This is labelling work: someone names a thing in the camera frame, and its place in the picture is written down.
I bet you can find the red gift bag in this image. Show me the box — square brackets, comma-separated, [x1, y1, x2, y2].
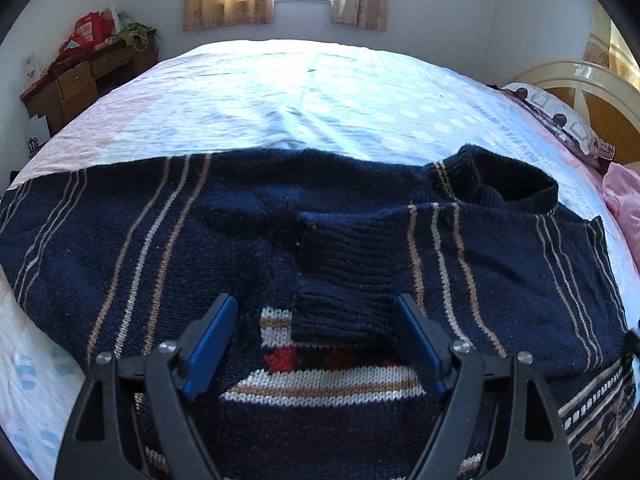
[60, 9, 121, 57]

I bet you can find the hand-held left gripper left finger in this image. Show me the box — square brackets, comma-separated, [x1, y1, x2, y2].
[54, 293, 239, 480]

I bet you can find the pink cloth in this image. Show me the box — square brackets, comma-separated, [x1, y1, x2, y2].
[602, 162, 640, 256]

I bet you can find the bed with polka-dot sheet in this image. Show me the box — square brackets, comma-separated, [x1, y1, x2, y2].
[0, 39, 640, 480]

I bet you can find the yellow banded curtain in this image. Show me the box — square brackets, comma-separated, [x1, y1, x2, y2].
[582, 12, 640, 91]

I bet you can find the cream and wood headboard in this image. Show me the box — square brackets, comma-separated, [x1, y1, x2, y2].
[510, 60, 640, 166]

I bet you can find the navy striped knit sweater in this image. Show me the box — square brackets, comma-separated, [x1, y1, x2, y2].
[0, 144, 640, 480]

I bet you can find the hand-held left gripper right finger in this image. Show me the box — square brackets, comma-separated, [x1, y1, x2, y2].
[392, 293, 576, 480]

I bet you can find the patterned pillow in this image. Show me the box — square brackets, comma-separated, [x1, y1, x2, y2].
[502, 82, 616, 169]

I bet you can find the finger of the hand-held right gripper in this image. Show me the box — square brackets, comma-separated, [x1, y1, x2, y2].
[621, 326, 640, 361]

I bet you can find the wooden desk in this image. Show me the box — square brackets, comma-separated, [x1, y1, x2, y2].
[20, 40, 160, 136]

